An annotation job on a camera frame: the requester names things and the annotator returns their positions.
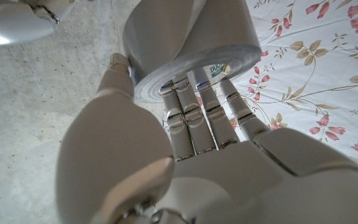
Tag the grey duct tape roll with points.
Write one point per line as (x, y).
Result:
(182, 31)

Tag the floral backdrop cloth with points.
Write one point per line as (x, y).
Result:
(322, 62)

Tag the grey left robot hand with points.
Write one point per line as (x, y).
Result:
(228, 180)

